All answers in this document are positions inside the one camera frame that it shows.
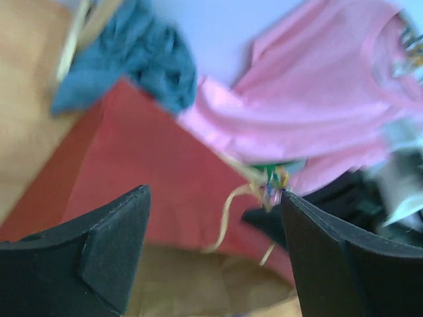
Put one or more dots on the wooden clothes rack frame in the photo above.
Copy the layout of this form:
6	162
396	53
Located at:
89	19

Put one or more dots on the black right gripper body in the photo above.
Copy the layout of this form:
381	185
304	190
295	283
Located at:
269	223

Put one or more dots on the green snack bag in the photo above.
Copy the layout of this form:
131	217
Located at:
277	177

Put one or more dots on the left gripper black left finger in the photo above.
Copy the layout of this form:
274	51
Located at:
84	267

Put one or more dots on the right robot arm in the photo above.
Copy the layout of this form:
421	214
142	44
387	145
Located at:
350	198

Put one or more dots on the pink t-shirt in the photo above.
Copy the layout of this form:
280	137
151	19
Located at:
319	88

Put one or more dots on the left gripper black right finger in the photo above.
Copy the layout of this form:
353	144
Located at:
343	270

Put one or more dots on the red brown paper bag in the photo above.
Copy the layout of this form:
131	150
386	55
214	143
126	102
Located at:
197	257

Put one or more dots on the crumpled blue cloth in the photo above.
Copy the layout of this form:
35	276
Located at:
137	45

